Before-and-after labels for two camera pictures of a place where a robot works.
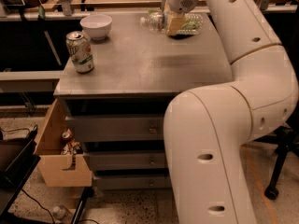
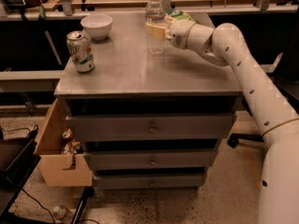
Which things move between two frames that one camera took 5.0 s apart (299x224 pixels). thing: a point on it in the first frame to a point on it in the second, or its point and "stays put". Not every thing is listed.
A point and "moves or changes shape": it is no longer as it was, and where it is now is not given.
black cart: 19,158 stays put
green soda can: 80,51 stays put
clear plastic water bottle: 192,23 moves or changes shape
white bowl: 98,26 stays put
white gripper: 183,0 to 177,32
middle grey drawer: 121,161 stays put
